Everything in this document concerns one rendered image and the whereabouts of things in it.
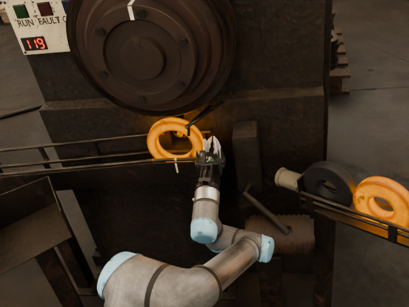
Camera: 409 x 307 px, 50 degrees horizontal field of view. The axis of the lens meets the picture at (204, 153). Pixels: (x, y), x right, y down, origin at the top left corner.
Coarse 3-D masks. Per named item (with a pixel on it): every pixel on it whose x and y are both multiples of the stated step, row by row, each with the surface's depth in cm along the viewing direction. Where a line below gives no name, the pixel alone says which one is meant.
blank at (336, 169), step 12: (312, 168) 124; (324, 168) 120; (336, 168) 120; (312, 180) 126; (336, 180) 120; (348, 180) 118; (312, 192) 129; (324, 192) 128; (348, 192) 119; (348, 204) 121
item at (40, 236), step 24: (24, 192) 145; (48, 192) 149; (0, 216) 145; (24, 216) 149; (48, 216) 147; (0, 240) 143; (24, 240) 141; (48, 240) 138; (0, 264) 135; (48, 264) 147; (72, 288) 158
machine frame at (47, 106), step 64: (256, 0) 124; (320, 0) 122; (64, 64) 145; (256, 64) 136; (320, 64) 134; (64, 128) 155; (128, 128) 151; (320, 128) 141; (128, 192) 170; (192, 192) 166; (192, 256) 189
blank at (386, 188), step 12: (372, 180) 112; (384, 180) 111; (360, 192) 116; (372, 192) 113; (384, 192) 110; (396, 192) 108; (408, 192) 109; (360, 204) 118; (372, 204) 118; (396, 204) 110; (408, 204) 108; (384, 216) 115; (396, 216) 112; (408, 216) 109
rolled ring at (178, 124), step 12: (168, 120) 139; (180, 120) 139; (156, 132) 141; (192, 132) 139; (156, 144) 145; (192, 144) 142; (156, 156) 148; (168, 156) 148; (180, 156) 149; (192, 156) 145
